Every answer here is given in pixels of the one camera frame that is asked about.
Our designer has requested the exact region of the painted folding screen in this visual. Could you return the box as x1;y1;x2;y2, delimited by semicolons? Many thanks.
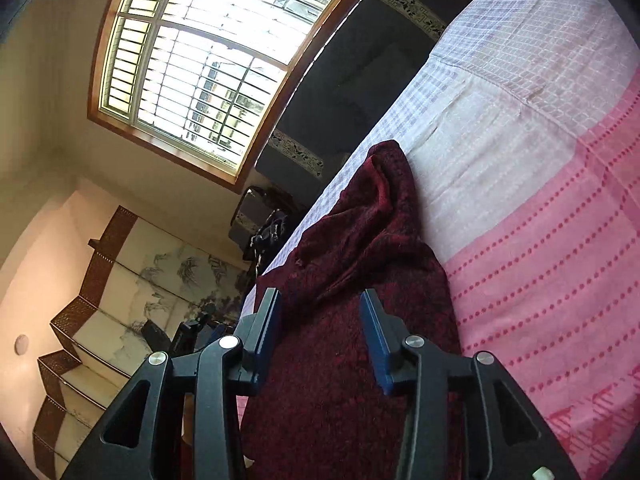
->
32;207;247;479

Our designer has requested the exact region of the dark grey upholstered headboard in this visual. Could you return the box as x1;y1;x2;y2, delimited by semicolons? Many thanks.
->
256;0;470;206

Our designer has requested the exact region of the pink lavender checked bedsheet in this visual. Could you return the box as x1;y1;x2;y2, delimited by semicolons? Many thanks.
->
266;0;639;479

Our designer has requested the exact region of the black bag on chair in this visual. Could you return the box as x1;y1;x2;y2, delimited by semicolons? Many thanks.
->
247;209;291;278

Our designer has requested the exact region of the wood framed barred window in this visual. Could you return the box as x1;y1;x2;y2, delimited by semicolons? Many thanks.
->
88;0;360;191

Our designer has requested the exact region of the dark red patterned garment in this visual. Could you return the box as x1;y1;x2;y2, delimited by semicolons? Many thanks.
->
241;141;460;479

